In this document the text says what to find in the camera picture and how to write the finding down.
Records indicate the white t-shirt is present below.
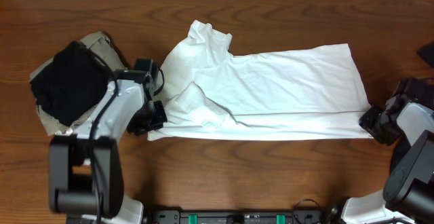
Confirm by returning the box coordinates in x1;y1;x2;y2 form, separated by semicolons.
148;21;370;141

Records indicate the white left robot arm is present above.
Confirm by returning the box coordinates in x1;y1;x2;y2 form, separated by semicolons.
49;68;167;223

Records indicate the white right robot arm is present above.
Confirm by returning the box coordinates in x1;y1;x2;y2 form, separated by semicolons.
338;93;433;223

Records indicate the dark object at right edge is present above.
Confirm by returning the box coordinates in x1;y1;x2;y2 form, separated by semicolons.
417;43;434;67

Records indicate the black folded garment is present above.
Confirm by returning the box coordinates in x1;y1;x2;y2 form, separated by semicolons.
30;41;113;126

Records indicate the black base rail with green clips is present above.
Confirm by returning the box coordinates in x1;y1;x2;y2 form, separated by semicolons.
150;210;323;224

